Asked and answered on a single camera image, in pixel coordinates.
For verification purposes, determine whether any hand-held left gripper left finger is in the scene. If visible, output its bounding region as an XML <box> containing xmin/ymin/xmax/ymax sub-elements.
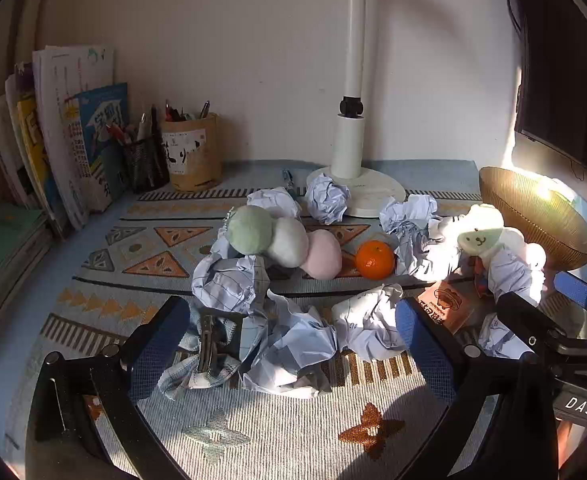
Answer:
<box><xmin>24</xmin><ymin>295</ymin><xmax>192</xmax><ymax>480</ymax></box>

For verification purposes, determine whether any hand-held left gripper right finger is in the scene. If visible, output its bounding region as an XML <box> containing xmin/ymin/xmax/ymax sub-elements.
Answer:
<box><xmin>395</xmin><ymin>299</ymin><xmax>559</xmax><ymax>480</ymax></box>

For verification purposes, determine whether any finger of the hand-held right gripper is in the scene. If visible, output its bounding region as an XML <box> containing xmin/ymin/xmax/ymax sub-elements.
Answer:
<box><xmin>495</xmin><ymin>291</ymin><xmax>569</xmax><ymax>349</ymax></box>
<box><xmin>553</xmin><ymin>270</ymin><xmax>587</xmax><ymax>312</ymax></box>

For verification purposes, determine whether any paper ball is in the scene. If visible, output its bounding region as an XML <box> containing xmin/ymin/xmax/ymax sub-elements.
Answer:
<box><xmin>488</xmin><ymin>247</ymin><xmax>547</xmax><ymax>306</ymax></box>
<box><xmin>243</xmin><ymin>292</ymin><xmax>339</xmax><ymax>398</ymax></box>
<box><xmin>396</xmin><ymin>230</ymin><xmax>461</xmax><ymax>281</ymax></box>
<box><xmin>379</xmin><ymin>194</ymin><xmax>439</xmax><ymax>238</ymax></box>
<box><xmin>477</xmin><ymin>312</ymin><xmax>524</xmax><ymax>358</ymax></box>
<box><xmin>305</xmin><ymin>173</ymin><xmax>351</xmax><ymax>225</ymax></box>
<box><xmin>192</xmin><ymin>207</ymin><xmax>272</xmax><ymax>317</ymax></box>
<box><xmin>332</xmin><ymin>284</ymin><xmax>409</xmax><ymax>361</ymax></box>
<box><xmin>246</xmin><ymin>186</ymin><xmax>301</xmax><ymax>221</ymax></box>

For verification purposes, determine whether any small orange box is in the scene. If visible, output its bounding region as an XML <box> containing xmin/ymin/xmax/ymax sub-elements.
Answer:
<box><xmin>417</xmin><ymin>280</ymin><xmax>475</xmax><ymax>335</ymax></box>

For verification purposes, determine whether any cream bear plush toy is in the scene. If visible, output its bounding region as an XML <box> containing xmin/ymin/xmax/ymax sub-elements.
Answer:
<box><xmin>456</xmin><ymin>203</ymin><xmax>547</xmax><ymax>281</ymax></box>

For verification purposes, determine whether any amber ribbed glass bowl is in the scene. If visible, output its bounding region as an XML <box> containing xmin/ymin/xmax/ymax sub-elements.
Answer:
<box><xmin>478</xmin><ymin>166</ymin><xmax>587</xmax><ymax>271</ymax></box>

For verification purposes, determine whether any orange tangerine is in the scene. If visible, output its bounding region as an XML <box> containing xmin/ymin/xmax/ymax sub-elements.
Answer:
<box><xmin>356</xmin><ymin>240</ymin><xmax>395</xmax><ymax>281</ymax></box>

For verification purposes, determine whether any three-ball plush dango toy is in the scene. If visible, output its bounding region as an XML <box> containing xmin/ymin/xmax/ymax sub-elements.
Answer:
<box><xmin>227</xmin><ymin>206</ymin><xmax>344</xmax><ymax>281</ymax></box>

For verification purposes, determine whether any patterned woven table mat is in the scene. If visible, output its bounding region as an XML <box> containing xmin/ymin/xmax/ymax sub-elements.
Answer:
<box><xmin>3</xmin><ymin>187</ymin><xmax>587</xmax><ymax>480</ymax></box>

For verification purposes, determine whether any stack of green books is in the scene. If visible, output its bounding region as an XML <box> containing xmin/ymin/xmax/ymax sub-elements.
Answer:
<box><xmin>0</xmin><ymin>202</ymin><xmax>54</xmax><ymax>381</ymax></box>

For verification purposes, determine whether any black mesh pen holder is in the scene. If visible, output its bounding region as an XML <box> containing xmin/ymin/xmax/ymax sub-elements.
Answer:
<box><xmin>120</xmin><ymin>132</ymin><xmax>170</xmax><ymax>193</ymax></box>

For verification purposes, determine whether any cardboard pen holder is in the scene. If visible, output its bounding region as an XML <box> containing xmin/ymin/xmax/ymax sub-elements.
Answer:
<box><xmin>160</xmin><ymin>112</ymin><xmax>222</xmax><ymax>192</ymax></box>

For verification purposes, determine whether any bunch of red pens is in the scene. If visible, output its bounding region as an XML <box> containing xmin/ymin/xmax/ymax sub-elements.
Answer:
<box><xmin>107</xmin><ymin>105</ymin><xmax>160</xmax><ymax>147</ymax></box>

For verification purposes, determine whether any white desk lamp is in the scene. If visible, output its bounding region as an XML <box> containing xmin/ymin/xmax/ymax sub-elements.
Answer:
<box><xmin>306</xmin><ymin>0</ymin><xmax>408</xmax><ymax>219</ymax></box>

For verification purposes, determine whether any black monitor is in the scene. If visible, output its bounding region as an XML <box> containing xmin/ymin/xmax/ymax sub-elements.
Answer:
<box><xmin>506</xmin><ymin>0</ymin><xmax>587</xmax><ymax>186</ymax></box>

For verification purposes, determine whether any row of standing books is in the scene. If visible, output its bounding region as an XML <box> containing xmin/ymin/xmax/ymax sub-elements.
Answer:
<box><xmin>0</xmin><ymin>45</ymin><xmax>129</xmax><ymax>231</ymax></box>

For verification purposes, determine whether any bunch of dark pens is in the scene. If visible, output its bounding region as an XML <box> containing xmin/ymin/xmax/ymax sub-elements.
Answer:
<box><xmin>164</xmin><ymin>100</ymin><xmax>211</xmax><ymax>122</ymax></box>

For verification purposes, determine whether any beige curtain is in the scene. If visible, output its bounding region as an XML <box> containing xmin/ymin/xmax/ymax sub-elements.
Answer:
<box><xmin>0</xmin><ymin>0</ymin><xmax>56</xmax><ymax>106</ymax></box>

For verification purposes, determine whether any black monitor cable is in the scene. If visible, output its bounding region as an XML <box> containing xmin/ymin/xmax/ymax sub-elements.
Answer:
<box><xmin>505</xmin><ymin>0</ymin><xmax>524</xmax><ymax>32</ymax></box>

